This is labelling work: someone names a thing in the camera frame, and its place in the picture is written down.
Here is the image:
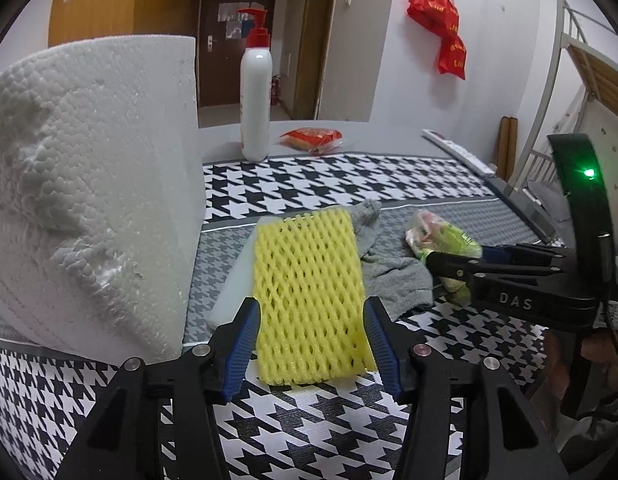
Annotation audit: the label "white remote control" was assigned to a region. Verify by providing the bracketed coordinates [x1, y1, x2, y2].
[421, 128, 497, 177]

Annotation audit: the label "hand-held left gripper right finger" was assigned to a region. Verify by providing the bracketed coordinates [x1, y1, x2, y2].
[361, 296, 570, 480]

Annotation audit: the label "wooden bed slats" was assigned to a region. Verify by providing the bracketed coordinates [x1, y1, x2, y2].
[566, 42, 618, 126]

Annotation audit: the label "wooden wardrobe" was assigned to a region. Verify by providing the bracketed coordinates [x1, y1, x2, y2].
[48, 0, 190, 48]

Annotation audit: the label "grey sock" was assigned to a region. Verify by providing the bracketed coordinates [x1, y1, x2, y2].
[346, 199, 436, 322]

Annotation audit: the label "dark brown entry door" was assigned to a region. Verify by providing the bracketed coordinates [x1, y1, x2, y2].
[198, 0, 279, 109]

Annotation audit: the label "white bunk bed frame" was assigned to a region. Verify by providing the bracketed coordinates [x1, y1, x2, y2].
[514, 0, 618, 201]

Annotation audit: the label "red snack packet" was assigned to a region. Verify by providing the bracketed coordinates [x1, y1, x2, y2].
[280, 127, 345, 156]

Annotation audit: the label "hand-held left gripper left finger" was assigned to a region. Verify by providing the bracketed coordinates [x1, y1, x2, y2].
[54, 297, 262, 480]

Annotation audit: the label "leaning wooden boards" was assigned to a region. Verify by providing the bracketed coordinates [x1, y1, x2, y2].
[498, 116, 518, 173]

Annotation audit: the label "houndstooth patterned tablecloth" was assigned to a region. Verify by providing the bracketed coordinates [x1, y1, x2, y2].
[0, 120, 580, 480]

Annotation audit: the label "wooden side door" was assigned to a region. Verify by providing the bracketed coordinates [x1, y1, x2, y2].
[294, 0, 340, 121]

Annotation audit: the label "green snack packet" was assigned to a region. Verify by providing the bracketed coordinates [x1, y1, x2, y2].
[405, 210, 482, 301]

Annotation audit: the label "white pump bottle red cap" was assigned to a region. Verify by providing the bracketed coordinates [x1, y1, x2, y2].
[237, 8, 274, 162]

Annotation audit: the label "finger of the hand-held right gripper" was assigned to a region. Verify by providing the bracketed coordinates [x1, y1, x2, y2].
[479, 242, 574, 267]
[425, 250, 574, 293]

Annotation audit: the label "person's right hand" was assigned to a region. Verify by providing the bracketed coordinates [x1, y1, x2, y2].
[581, 330, 618, 396]

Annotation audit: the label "yellow foam net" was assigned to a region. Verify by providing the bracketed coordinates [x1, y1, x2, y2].
[253, 208, 377, 387]

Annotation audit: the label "red hanging bag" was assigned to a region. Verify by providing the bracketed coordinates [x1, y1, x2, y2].
[407, 0, 467, 81]

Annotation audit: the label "white foam box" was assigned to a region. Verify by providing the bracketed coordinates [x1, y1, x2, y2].
[0, 35, 207, 361]

